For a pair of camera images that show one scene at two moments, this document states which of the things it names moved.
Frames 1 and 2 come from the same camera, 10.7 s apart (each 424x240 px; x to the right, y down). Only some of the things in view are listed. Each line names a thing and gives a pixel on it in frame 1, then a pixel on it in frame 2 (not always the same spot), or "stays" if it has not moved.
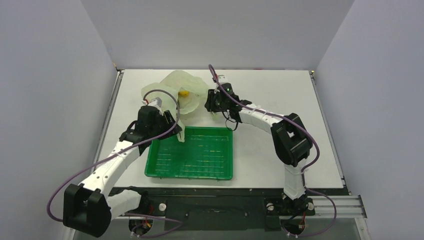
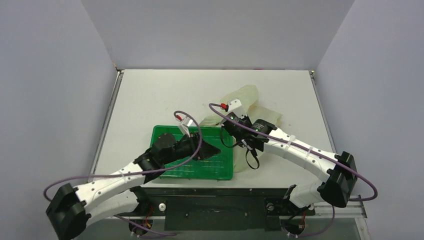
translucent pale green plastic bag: (180, 93) → (242, 161)
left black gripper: (166, 118) → (207, 150)
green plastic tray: (206, 153) stays
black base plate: (230, 208) stays
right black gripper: (212, 103) → (230, 125)
